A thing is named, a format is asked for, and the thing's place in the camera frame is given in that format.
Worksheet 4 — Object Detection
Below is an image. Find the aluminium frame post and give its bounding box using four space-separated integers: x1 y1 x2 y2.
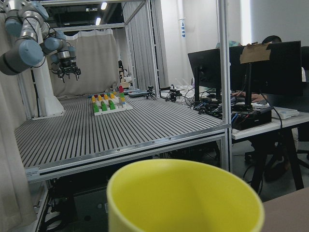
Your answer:
218 0 232 172

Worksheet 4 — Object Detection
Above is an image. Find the white desk with black legs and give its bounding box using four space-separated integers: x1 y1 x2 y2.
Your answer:
232 112 309 192

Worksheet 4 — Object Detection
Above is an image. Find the white tray of coloured blocks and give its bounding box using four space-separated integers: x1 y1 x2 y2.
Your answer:
89 86 133 116

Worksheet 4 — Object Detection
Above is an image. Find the brown cardboard piece on monitor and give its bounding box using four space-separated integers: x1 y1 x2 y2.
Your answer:
239 44 271 64

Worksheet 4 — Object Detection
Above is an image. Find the black computer monitor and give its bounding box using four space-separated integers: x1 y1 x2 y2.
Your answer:
188 41 304 101

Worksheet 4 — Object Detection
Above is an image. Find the person behind monitor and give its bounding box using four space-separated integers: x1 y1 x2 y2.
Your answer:
230 35 307 103

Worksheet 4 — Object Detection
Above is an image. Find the small black webcam on tripod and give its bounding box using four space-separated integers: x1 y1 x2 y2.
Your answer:
146 86 155 100

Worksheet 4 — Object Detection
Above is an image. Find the yellow cup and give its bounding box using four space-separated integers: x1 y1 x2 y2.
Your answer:
107 159 265 232

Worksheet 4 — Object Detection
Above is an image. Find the aluminium slatted work table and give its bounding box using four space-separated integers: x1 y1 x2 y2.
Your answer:
15 97 229 183

